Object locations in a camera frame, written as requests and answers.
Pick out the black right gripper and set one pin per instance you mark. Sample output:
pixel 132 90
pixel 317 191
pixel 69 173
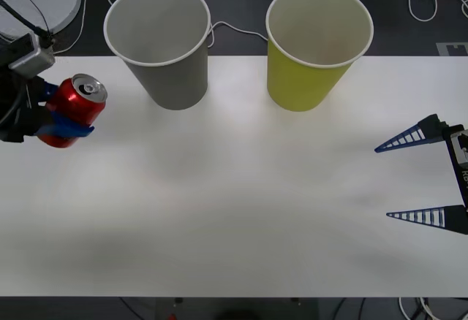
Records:
pixel 461 185

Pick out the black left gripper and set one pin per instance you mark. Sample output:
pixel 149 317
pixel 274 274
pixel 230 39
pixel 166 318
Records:
pixel 14 126

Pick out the red drink can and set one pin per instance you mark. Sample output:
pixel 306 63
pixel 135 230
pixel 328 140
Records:
pixel 78 104

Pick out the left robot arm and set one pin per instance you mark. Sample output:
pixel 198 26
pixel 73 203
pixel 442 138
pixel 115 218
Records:
pixel 31 55

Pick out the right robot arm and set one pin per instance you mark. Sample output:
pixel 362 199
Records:
pixel 461 148

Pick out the grey plastic waste bin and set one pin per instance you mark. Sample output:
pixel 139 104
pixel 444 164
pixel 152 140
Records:
pixel 175 82

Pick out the yellow-green plastic waste bin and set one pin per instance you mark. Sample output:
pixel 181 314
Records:
pixel 296 86

